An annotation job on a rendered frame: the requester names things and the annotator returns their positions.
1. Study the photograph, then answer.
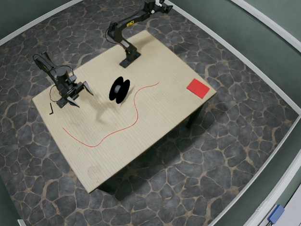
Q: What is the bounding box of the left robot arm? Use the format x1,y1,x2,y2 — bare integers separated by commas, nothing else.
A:
107,0,156,68

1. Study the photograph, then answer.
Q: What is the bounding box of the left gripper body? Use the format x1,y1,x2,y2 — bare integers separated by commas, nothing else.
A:
154,0,168,14

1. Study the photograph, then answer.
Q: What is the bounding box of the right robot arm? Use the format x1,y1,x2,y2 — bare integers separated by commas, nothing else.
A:
34,50,77,108

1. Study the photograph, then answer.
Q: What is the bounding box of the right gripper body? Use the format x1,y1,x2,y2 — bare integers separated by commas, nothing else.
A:
65,76,86,101

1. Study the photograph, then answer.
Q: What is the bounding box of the red flat rectangular pad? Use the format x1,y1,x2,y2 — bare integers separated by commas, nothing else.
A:
186,78,210,99

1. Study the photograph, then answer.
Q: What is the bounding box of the black disc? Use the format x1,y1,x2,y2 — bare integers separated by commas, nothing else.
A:
109,76,130,104

